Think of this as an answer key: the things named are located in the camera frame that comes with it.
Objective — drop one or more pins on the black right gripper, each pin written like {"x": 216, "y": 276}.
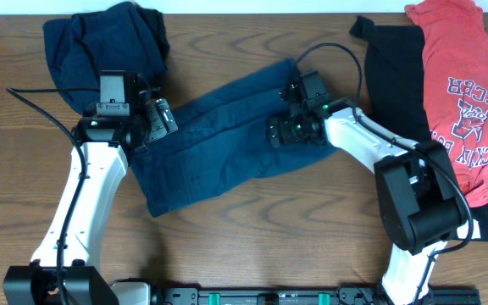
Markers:
{"x": 286, "y": 124}

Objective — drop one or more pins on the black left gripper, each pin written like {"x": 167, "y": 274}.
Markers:
{"x": 158, "y": 128}

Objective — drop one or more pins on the blue denim shorts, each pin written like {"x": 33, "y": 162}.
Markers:
{"x": 221, "y": 142}

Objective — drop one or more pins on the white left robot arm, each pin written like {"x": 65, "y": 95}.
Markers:
{"x": 65, "y": 268}

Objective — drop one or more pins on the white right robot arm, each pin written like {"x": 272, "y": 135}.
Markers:
{"x": 422, "y": 209}

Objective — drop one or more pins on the dark navy folded clothes pile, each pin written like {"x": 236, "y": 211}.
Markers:
{"x": 123, "y": 37}

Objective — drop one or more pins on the black t-shirt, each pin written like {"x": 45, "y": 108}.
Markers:
{"x": 395, "y": 79}

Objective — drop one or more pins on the red printed t-shirt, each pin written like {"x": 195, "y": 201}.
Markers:
{"x": 455, "y": 58}

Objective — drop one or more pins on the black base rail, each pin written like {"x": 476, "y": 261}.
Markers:
{"x": 269, "y": 296}

